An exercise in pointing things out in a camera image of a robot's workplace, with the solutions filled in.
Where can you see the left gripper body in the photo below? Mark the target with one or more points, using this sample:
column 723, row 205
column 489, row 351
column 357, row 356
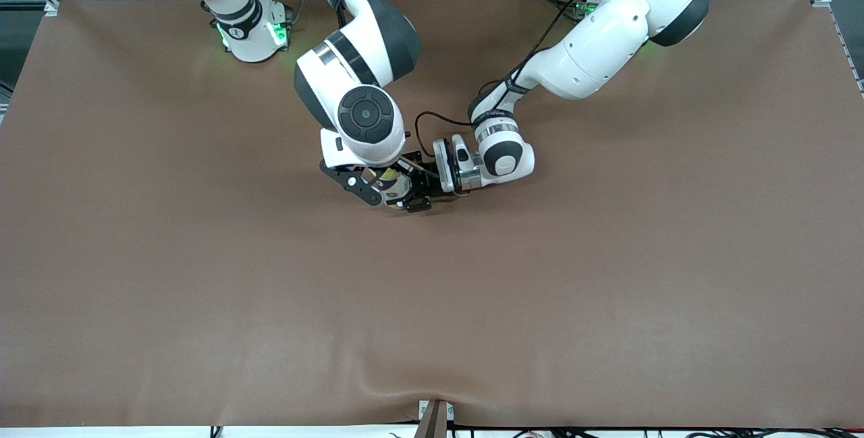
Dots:
column 428, row 181

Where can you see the clear Wilson tennis ball can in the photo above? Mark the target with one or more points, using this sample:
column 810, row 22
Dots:
column 398, row 196

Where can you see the yellow tennis ball small print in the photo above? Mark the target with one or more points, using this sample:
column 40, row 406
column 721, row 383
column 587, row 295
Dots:
column 390, row 175

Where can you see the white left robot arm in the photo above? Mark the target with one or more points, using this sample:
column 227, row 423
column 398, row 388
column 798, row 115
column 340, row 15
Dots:
column 607, row 53

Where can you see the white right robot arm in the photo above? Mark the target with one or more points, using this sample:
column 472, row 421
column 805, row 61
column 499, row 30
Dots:
column 364, row 114

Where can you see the wooden camera mount post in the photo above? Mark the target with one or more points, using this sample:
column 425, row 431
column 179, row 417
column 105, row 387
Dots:
column 433, row 419

